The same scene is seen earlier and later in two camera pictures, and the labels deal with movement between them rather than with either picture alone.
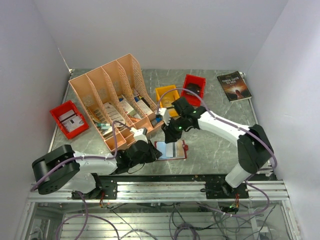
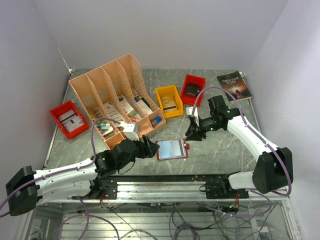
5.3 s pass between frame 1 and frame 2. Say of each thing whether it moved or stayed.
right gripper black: moved
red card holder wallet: stayed
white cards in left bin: stayed
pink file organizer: stayed
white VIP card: moved
